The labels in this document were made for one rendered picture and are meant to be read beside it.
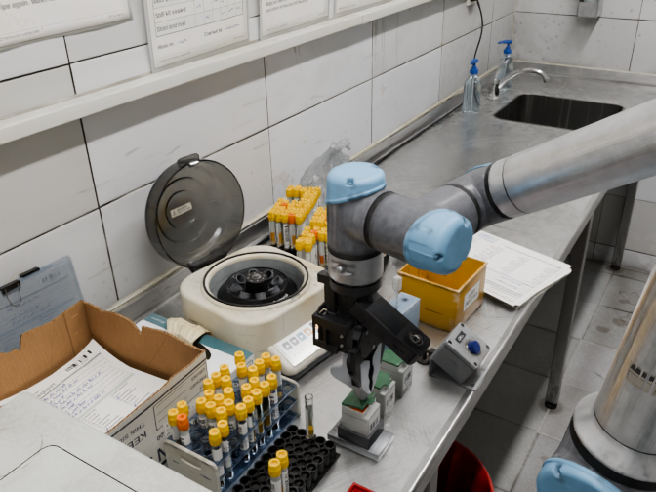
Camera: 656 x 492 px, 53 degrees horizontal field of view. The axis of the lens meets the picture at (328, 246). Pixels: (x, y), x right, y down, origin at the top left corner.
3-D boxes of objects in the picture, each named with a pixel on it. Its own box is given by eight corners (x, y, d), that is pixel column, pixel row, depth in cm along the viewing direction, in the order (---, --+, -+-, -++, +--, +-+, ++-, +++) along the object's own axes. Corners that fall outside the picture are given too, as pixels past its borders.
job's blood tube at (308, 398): (311, 450, 101) (309, 400, 97) (305, 447, 102) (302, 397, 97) (316, 445, 102) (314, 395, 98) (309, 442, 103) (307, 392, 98)
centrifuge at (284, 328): (276, 397, 113) (272, 339, 107) (170, 332, 130) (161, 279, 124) (363, 333, 129) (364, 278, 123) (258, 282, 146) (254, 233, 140)
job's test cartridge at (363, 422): (367, 447, 100) (367, 416, 97) (341, 435, 103) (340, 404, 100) (380, 430, 103) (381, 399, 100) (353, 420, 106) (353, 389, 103)
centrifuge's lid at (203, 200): (145, 174, 116) (120, 169, 121) (175, 299, 126) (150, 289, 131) (236, 141, 130) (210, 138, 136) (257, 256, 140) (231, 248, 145)
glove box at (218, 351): (218, 421, 108) (212, 375, 103) (116, 373, 119) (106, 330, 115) (264, 378, 117) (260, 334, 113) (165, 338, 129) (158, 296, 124)
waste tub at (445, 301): (455, 336, 127) (459, 292, 122) (394, 313, 134) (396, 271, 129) (484, 304, 137) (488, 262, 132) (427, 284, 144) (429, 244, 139)
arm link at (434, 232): (494, 197, 78) (419, 174, 85) (439, 229, 71) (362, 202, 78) (488, 255, 82) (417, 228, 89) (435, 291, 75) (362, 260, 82)
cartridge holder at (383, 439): (378, 462, 99) (378, 444, 98) (327, 440, 104) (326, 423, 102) (393, 439, 103) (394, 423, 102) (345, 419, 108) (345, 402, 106)
